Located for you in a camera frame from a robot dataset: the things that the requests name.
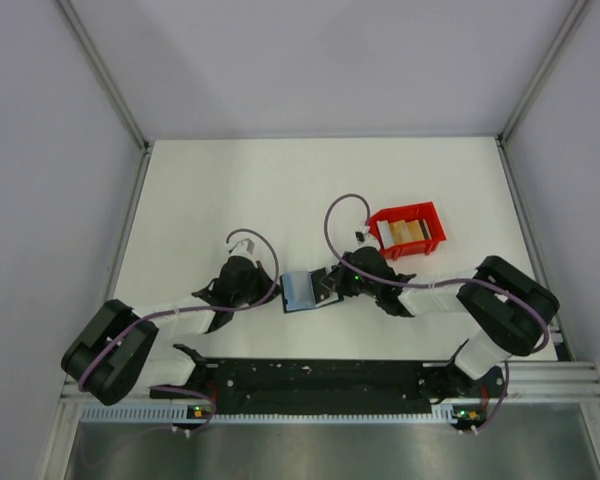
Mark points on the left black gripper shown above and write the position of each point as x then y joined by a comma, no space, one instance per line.
264,279

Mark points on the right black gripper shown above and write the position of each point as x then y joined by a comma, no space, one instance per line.
337,276

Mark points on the blue leather card holder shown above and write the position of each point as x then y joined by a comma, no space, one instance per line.
297,294

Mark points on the red plastic bin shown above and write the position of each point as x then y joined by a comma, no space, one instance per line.
379,227

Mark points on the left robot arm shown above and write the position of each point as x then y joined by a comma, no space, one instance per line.
122,348

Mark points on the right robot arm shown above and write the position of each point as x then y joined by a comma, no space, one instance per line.
512,310

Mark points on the gold credit card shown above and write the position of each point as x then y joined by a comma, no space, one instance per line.
400,233

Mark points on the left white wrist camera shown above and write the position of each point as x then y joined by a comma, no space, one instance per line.
243,248

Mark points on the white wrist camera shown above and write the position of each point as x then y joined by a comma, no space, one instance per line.
364,237
243,248

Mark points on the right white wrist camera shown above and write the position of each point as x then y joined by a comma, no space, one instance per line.
364,237

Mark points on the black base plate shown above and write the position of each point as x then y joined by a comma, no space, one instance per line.
321,386

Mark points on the grey slotted cable duct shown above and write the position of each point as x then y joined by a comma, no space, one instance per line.
182,414

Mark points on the aluminium front rail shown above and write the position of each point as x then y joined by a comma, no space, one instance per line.
541,382

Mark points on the left aluminium frame post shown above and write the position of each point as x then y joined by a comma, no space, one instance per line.
101,72

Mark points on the aluminium frame post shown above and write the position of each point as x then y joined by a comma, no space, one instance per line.
568,28
101,72

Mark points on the right aluminium frame post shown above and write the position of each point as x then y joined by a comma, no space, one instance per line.
568,28

